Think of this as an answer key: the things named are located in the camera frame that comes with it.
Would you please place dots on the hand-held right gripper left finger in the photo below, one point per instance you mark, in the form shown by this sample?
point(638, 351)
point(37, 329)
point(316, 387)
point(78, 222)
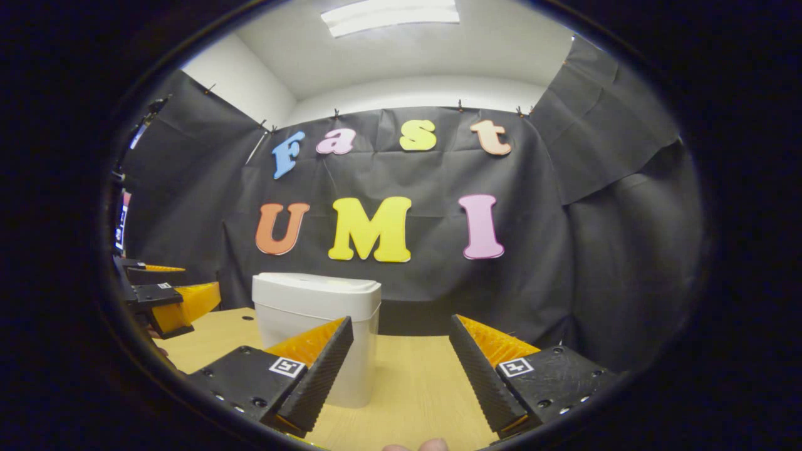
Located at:
point(326, 369)

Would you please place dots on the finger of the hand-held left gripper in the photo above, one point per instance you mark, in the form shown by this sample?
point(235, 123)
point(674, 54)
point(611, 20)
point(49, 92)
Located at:
point(156, 294)
point(156, 275)

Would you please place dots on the computer monitor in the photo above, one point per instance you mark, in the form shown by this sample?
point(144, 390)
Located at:
point(121, 219)

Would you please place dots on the ceiling light panel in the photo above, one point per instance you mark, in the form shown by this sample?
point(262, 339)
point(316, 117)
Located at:
point(388, 15)

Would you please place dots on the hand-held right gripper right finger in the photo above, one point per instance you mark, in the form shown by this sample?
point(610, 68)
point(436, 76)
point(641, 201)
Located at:
point(479, 376)

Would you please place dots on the wooden desktop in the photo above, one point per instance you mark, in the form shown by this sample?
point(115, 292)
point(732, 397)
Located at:
point(413, 382)

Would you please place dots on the row of cloth clips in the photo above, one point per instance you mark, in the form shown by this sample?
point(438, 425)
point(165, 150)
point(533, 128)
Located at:
point(336, 114)

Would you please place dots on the white desktop garbage bin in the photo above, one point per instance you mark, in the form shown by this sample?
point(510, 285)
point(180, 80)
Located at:
point(313, 300)

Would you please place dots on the black backdrop cloth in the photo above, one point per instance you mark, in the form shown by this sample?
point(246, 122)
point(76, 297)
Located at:
point(539, 250)

